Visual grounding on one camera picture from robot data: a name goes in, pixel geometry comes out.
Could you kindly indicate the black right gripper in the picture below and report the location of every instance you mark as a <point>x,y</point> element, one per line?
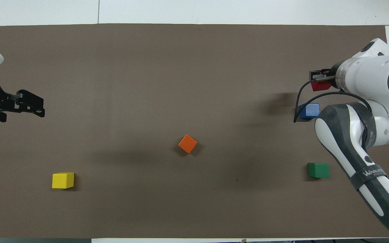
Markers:
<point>320,73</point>

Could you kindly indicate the red wooden block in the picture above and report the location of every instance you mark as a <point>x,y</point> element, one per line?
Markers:
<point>320,86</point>

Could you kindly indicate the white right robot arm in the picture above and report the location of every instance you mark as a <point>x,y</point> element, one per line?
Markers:
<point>366,84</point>

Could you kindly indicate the blue wooden block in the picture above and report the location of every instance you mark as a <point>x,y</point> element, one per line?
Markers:
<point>308,110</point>

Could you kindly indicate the yellow wooden block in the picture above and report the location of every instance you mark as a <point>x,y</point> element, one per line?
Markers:
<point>62,180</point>

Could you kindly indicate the green wooden block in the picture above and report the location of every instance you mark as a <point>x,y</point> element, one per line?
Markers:
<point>318,170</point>

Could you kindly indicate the orange wooden block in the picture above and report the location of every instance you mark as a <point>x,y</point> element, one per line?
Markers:
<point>187,143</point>

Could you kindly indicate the brown paper table mat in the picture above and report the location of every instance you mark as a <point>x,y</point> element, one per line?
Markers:
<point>194,67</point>

